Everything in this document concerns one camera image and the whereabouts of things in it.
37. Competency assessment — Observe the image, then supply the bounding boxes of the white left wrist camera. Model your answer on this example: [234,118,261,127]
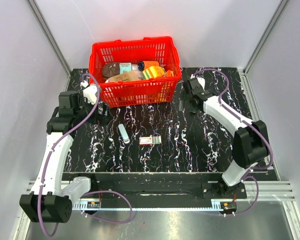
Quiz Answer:
[80,80,100,105]

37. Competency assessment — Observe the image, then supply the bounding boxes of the brown cardboard box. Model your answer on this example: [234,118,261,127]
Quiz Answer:
[105,71,140,83]

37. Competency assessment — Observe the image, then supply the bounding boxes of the orange blue cylinder can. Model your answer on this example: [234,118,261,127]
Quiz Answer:
[137,60,160,72]

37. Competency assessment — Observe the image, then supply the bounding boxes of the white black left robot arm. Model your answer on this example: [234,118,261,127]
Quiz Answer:
[19,88,110,223]

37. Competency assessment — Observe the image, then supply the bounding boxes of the white silver staple remover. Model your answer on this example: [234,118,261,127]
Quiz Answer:
[118,123,130,144]

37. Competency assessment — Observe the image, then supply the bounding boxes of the aluminium ruler rail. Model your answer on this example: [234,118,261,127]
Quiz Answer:
[72,195,232,211]

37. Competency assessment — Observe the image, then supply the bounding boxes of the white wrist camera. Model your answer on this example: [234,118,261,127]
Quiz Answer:
[80,80,100,105]
[196,77,206,89]

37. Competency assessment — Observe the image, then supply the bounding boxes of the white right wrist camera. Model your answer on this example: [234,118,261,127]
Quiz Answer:
[196,77,206,89]

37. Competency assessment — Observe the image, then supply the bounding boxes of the brown round cookie pack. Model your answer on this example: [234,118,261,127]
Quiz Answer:
[101,62,120,79]

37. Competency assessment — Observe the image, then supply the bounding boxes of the red plastic shopping basket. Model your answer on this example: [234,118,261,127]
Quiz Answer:
[88,36,182,108]

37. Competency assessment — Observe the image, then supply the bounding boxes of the red white staple box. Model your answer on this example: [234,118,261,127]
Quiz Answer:
[139,135,162,145]

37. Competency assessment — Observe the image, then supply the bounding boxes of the orange snack packet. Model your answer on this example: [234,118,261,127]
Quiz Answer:
[163,70,174,78]

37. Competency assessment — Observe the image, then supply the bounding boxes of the teal card box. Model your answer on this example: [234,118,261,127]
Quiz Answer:
[119,62,132,74]

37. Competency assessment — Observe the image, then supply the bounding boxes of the yellow green striped box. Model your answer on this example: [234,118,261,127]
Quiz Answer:
[141,66,166,80]

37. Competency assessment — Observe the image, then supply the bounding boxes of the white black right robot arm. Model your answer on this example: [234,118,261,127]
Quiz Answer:
[182,78,274,198]

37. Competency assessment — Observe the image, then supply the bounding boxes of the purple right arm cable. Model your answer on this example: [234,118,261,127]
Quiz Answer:
[189,68,275,217]

